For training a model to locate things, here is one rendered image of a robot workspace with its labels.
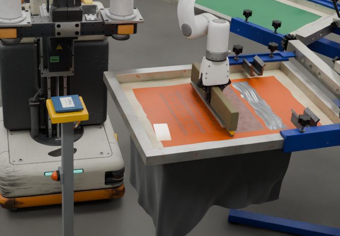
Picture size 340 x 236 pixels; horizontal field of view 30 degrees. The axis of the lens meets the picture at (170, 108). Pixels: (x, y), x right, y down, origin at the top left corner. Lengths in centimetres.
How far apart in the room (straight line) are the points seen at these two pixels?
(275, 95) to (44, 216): 140
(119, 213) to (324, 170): 127
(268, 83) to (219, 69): 38
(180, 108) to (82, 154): 102
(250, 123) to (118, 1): 72
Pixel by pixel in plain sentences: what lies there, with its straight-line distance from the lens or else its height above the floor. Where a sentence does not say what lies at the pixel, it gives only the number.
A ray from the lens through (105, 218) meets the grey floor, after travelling 327.
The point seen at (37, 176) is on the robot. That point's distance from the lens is 315.
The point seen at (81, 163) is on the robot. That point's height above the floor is 27.
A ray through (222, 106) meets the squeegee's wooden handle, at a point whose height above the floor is 104.
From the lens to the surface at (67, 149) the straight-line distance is 238.
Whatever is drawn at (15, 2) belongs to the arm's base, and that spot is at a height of 121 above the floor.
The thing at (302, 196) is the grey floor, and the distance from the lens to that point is 359.
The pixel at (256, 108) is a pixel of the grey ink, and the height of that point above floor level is 96.
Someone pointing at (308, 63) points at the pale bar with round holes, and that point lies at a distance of 264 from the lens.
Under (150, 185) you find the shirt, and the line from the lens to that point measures 234.
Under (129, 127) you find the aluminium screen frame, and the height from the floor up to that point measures 98.
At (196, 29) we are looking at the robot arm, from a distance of 218.
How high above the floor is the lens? 212
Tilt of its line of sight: 30 degrees down
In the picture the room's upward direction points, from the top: 5 degrees clockwise
